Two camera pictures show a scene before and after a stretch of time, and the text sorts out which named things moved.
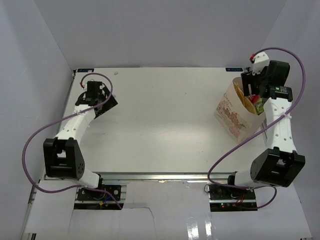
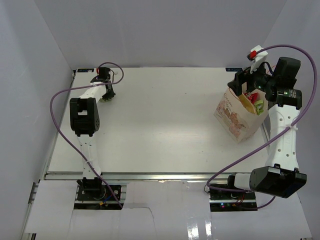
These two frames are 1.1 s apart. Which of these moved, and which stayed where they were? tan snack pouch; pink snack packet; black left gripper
Moved: black left gripper
Stayed: tan snack pouch; pink snack packet
